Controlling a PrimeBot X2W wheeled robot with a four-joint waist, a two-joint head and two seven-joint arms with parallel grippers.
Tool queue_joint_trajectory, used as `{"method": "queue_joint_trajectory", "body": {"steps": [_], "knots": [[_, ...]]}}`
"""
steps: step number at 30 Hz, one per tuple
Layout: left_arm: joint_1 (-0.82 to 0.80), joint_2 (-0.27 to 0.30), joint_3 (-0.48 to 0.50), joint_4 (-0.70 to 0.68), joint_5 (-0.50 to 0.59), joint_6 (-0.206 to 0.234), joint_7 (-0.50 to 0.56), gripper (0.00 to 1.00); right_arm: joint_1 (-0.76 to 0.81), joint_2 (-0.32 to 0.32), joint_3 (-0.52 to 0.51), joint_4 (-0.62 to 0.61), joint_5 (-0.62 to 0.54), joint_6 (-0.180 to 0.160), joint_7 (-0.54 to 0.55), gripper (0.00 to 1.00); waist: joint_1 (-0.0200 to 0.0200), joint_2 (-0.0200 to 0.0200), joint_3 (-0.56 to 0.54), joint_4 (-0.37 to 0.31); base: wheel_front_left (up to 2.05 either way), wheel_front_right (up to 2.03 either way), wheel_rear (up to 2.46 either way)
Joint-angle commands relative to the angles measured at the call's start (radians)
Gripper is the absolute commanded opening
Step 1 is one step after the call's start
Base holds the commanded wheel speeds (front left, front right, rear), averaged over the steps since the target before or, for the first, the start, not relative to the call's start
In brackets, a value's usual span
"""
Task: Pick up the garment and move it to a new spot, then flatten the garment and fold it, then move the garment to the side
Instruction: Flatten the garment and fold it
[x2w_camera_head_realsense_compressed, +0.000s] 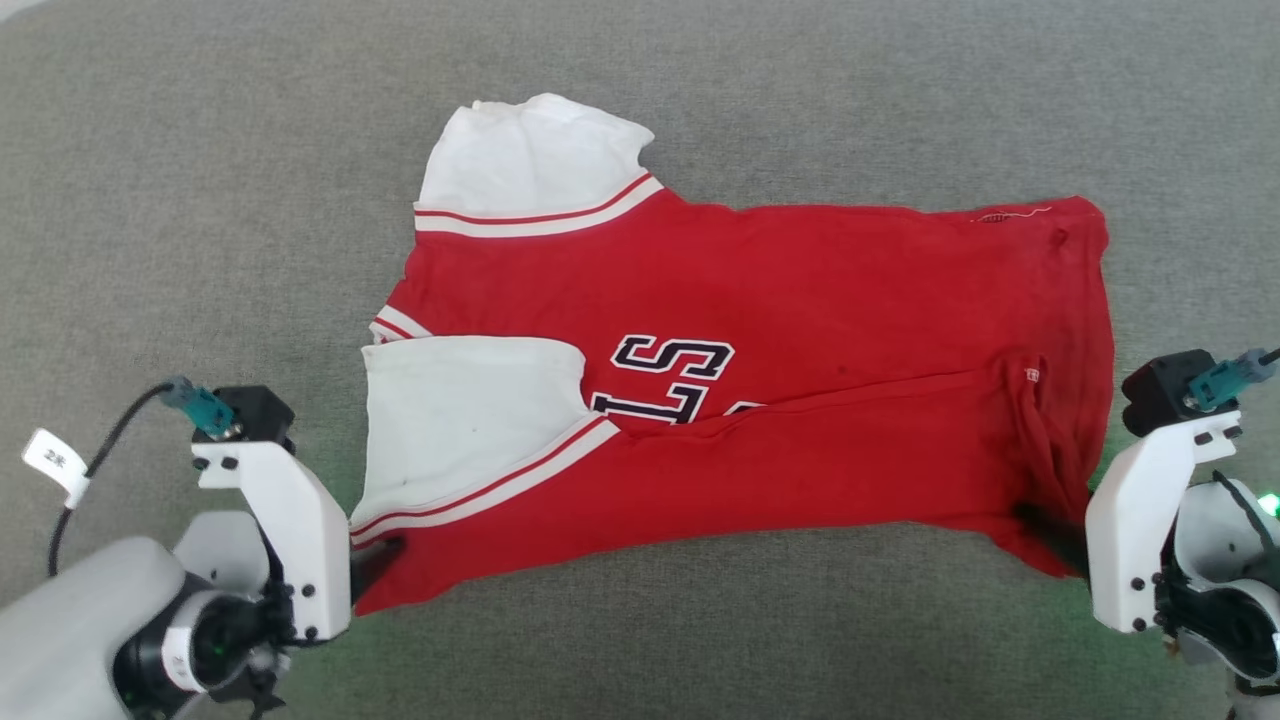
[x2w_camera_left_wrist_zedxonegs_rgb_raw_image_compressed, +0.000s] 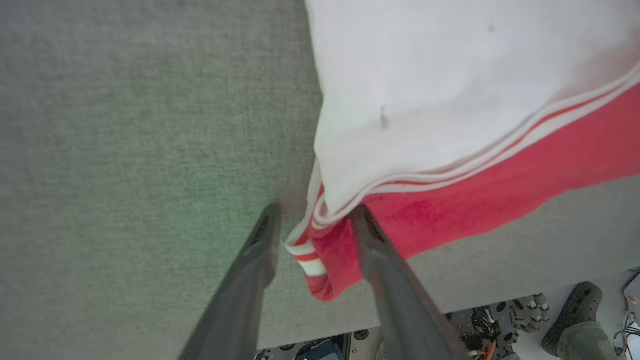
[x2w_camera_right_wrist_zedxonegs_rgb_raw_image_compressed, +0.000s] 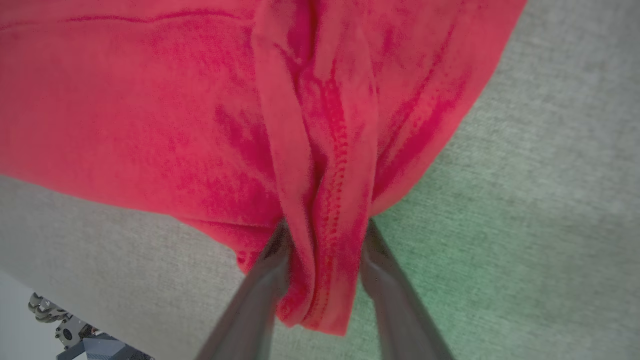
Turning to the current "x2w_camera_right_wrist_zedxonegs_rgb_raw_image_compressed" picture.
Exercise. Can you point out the red and white garment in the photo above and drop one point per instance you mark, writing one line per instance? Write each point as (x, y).
(150, 100)

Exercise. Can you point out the grey robot chassis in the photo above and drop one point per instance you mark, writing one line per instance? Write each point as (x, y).
(100, 350)

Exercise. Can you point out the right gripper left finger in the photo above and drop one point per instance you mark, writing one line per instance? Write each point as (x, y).
(250, 320)

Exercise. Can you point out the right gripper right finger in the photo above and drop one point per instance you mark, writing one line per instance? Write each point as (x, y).
(405, 325)

